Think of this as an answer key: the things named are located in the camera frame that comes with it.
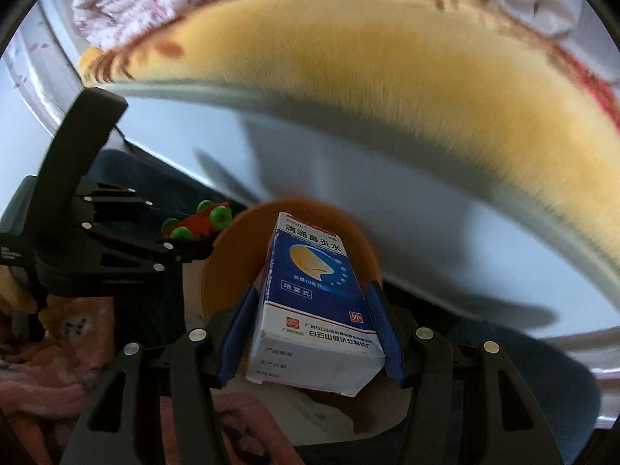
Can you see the orange bowl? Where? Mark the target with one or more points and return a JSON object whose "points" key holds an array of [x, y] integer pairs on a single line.
{"points": [[242, 261]]}

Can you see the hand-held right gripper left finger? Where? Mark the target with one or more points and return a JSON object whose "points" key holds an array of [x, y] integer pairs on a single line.
{"points": [[237, 334]]}

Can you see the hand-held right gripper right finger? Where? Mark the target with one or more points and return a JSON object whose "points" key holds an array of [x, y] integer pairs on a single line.
{"points": [[385, 334]]}

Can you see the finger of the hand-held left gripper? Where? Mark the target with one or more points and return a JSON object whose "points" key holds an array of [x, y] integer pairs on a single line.
{"points": [[121, 203], [169, 252]]}

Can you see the person's blue jeans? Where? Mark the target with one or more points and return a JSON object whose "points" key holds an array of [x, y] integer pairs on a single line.
{"points": [[533, 397]]}

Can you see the pink floral quilt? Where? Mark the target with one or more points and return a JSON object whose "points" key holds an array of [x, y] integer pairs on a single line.
{"points": [[160, 0]]}

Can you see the blue white medicine box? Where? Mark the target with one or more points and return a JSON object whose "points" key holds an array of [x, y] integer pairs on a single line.
{"points": [[310, 300]]}

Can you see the person's left hand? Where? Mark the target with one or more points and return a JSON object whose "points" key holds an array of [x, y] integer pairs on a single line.
{"points": [[14, 290]]}

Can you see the yellow fleece blanket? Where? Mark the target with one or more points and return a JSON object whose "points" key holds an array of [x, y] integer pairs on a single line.
{"points": [[363, 72]]}

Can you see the red toy car green wheels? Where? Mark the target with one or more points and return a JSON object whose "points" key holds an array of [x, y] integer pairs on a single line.
{"points": [[203, 220]]}

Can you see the pink fleece blanket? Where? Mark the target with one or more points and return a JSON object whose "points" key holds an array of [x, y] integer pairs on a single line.
{"points": [[72, 373]]}

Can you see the white bed base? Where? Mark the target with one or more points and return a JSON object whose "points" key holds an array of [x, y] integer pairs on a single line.
{"points": [[436, 213]]}

